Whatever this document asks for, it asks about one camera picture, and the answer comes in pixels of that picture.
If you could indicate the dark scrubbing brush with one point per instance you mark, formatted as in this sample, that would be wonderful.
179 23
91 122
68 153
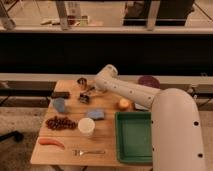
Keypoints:
84 96

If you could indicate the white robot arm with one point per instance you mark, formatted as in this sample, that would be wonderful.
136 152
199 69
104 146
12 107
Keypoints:
177 140

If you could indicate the small metal cup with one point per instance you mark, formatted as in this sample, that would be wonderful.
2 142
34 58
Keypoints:
82 82

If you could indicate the yellow red apple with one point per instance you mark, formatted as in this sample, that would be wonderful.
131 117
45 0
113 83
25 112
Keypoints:
123 104

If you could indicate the grey flat object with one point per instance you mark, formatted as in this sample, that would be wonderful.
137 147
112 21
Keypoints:
141 108

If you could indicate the purple round plate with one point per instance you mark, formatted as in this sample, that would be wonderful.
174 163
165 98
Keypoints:
149 81

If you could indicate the white paper cup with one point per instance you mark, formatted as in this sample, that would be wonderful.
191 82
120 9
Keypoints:
86 126

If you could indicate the black rectangular block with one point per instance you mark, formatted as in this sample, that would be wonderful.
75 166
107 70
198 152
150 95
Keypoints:
64 95

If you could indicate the green square tray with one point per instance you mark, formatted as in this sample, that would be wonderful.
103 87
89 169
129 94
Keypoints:
133 137

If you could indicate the bunch of dark grapes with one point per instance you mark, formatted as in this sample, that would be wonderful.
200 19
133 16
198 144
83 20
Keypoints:
60 123

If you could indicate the silver fork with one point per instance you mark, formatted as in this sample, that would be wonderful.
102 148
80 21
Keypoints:
83 152

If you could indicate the orange carrot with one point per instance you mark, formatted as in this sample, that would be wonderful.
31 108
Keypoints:
48 141

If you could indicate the black object on floor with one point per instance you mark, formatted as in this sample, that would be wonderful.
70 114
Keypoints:
14 134

